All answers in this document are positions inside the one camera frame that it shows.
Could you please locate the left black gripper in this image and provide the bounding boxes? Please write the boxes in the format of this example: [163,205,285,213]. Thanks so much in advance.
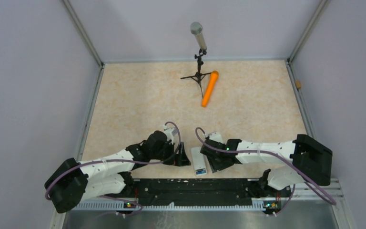
[151,141,190,167]

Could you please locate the white remote control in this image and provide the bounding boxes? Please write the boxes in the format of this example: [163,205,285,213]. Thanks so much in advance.
[191,147,207,171]

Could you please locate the blue AAA battery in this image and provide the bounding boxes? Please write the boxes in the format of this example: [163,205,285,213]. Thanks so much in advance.
[195,169,207,176]

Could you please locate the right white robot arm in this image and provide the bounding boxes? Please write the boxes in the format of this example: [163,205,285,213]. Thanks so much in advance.
[200,132,333,197]

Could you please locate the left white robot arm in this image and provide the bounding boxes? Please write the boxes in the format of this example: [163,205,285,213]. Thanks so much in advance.
[44,127,181,213]

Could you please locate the orange microphone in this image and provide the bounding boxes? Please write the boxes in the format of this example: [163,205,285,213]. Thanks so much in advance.
[201,71,219,107]

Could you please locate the black tripod mic stand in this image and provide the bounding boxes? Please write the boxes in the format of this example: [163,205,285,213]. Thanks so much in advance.
[180,49,211,98]

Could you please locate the grey microphone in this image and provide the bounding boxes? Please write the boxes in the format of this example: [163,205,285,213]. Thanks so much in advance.
[190,21,207,51]

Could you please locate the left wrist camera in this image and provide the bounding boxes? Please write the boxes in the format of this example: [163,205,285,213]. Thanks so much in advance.
[163,125,181,145]

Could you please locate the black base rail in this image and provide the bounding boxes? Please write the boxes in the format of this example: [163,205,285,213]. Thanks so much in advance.
[123,178,262,207]

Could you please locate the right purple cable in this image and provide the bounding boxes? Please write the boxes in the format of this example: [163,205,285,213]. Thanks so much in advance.
[195,127,337,217]

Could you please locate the purple cable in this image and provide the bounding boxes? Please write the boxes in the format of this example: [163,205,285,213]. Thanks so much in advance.
[195,127,337,217]
[45,121,182,217]

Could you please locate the white cable duct strip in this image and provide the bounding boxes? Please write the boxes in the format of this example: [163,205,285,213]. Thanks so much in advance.
[73,199,265,211]

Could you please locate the small tan wall knob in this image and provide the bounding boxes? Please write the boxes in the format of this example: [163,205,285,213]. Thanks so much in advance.
[294,80,302,90]

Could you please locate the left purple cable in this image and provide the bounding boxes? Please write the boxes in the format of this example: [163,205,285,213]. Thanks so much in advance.
[45,121,182,217]

